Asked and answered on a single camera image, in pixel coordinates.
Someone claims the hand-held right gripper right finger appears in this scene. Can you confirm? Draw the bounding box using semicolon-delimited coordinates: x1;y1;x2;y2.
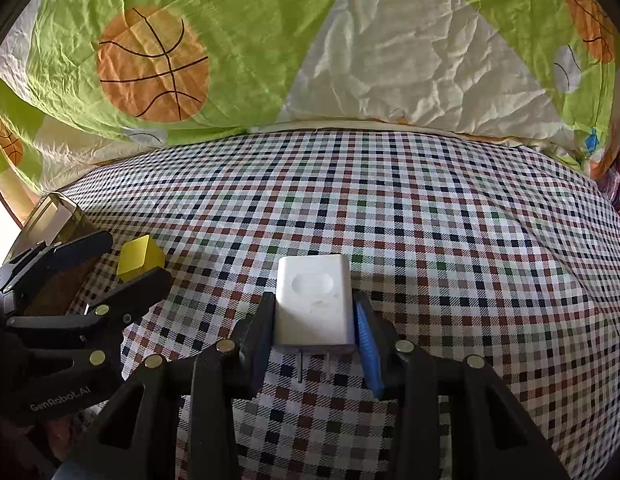
352;291;573;480

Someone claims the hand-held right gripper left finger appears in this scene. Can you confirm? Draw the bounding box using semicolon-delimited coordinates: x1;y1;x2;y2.
65;290;277;480

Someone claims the checkered tablecloth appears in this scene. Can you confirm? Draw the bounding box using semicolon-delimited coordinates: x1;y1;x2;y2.
55;127;620;480

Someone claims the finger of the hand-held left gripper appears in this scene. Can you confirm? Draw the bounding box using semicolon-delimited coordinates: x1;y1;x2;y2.
0;231;115;312
5;268;173;362

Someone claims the yellow toy block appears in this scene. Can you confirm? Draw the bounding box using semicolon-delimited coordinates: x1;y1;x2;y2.
116;235;166;282

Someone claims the white charger plug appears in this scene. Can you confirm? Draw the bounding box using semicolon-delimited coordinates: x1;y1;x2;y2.
274;255;357;384

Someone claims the gold tin box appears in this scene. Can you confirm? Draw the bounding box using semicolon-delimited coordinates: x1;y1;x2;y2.
7;191;108;316

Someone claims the red plaid bear cloth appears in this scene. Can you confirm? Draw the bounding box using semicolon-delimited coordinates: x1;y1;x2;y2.
597;125;620;231

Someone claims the green basketball print sheet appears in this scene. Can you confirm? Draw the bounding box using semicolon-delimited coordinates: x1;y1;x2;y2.
0;0;620;211

